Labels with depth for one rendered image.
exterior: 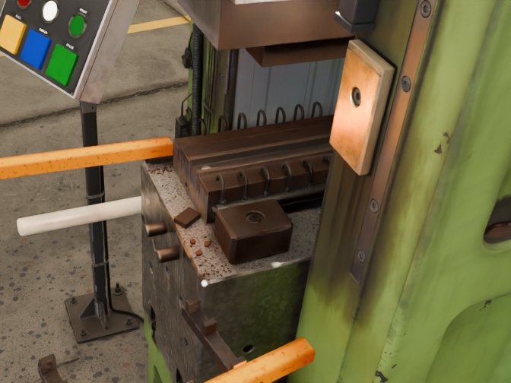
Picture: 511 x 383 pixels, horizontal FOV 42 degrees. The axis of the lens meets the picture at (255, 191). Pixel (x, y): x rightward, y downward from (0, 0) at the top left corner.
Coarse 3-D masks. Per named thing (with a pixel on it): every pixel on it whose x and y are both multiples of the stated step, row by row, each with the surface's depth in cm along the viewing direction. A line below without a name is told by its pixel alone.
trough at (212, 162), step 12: (288, 144) 135; (300, 144) 136; (312, 144) 138; (324, 144) 138; (216, 156) 129; (228, 156) 130; (240, 156) 131; (252, 156) 133; (264, 156) 133; (276, 156) 133; (192, 168) 127
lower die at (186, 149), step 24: (312, 120) 147; (192, 144) 135; (216, 144) 134; (240, 144) 135; (264, 144) 136; (216, 168) 126; (240, 168) 128; (192, 192) 130; (216, 192) 122; (240, 192) 125
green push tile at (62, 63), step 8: (56, 48) 151; (64, 48) 150; (56, 56) 151; (64, 56) 149; (72, 56) 148; (56, 64) 151; (64, 64) 149; (72, 64) 148; (48, 72) 152; (56, 72) 151; (64, 72) 149; (72, 72) 149; (56, 80) 150; (64, 80) 149
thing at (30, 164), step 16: (112, 144) 117; (128, 144) 118; (144, 144) 119; (160, 144) 119; (0, 160) 110; (16, 160) 110; (32, 160) 111; (48, 160) 111; (64, 160) 112; (80, 160) 113; (96, 160) 115; (112, 160) 116; (128, 160) 118; (0, 176) 109; (16, 176) 110
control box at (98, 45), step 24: (48, 0) 154; (72, 0) 150; (96, 0) 146; (120, 0) 146; (0, 24) 163; (48, 24) 154; (96, 24) 146; (120, 24) 149; (0, 48) 162; (72, 48) 149; (96, 48) 147; (120, 48) 152; (96, 72) 150; (72, 96) 149; (96, 96) 153
